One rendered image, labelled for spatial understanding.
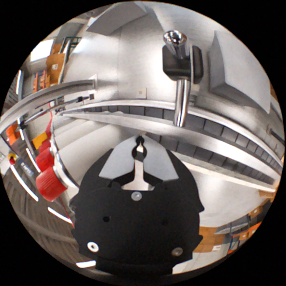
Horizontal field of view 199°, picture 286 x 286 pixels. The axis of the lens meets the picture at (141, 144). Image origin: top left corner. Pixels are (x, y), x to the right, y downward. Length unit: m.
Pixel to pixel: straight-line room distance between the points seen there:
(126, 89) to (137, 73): 0.06
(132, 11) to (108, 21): 0.08
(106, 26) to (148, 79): 0.32
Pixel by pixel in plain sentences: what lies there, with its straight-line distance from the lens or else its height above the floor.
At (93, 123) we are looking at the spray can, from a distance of 0.15.
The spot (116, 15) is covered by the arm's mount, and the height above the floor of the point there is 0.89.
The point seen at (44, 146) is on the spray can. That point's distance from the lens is 0.20.
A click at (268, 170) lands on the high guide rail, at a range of 0.16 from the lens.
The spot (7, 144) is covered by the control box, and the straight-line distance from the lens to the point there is 0.48.
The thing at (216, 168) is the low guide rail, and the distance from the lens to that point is 0.17.
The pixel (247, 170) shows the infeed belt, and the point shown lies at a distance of 0.27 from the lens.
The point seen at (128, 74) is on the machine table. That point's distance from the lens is 0.27.
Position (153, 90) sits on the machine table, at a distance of 0.22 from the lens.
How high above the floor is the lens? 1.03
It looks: 47 degrees down
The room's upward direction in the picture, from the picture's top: 132 degrees counter-clockwise
